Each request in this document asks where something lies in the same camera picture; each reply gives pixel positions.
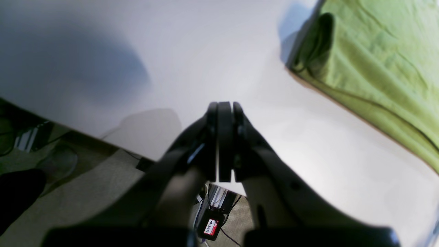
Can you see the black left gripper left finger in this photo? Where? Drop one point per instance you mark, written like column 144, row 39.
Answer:
column 155, row 211

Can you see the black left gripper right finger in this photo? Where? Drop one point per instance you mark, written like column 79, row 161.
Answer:
column 287, row 211

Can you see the green t-shirt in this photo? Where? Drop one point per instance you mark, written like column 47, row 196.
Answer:
column 379, row 59

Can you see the black box with red label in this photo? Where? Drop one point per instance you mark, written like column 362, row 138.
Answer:
column 210, row 224

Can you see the aluminium frame leg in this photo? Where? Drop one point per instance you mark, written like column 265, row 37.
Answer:
column 220, row 199

